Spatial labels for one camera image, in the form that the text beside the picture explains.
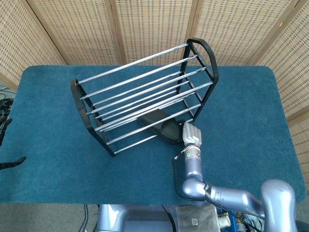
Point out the grey plastic bag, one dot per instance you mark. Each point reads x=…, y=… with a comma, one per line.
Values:
x=198, y=218

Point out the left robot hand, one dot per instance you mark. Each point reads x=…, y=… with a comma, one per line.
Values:
x=6, y=145

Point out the woven bamboo folding screen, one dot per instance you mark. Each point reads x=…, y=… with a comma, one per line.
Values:
x=154, y=31

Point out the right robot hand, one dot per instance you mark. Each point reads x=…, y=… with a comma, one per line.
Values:
x=192, y=135

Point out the black and chrome shoe rack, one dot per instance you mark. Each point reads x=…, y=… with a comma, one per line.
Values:
x=144, y=93

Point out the blue carpet mat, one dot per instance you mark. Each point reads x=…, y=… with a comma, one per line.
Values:
x=149, y=135

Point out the grey robot torso base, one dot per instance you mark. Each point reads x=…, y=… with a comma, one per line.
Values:
x=130, y=218

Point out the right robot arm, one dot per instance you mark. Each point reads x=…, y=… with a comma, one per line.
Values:
x=231, y=186

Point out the blue metal frame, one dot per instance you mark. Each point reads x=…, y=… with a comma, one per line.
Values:
x=228, y=216

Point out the black slipper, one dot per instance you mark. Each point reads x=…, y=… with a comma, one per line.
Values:
x=166, y=126

